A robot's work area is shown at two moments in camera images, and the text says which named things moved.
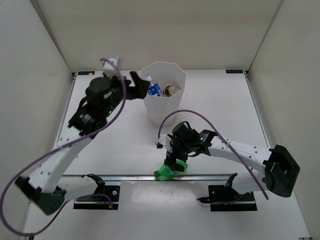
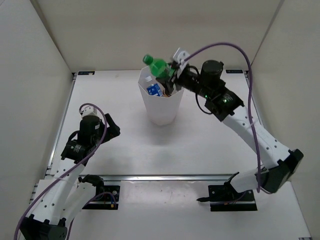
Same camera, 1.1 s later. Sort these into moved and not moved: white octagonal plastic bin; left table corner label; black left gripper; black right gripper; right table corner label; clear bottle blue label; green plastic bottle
Moved: green plastic bottle; black right gripper; black left gripper
Not moved: left table corner label; right table corner label; clear bottle blue label; white octagonal plastic bin
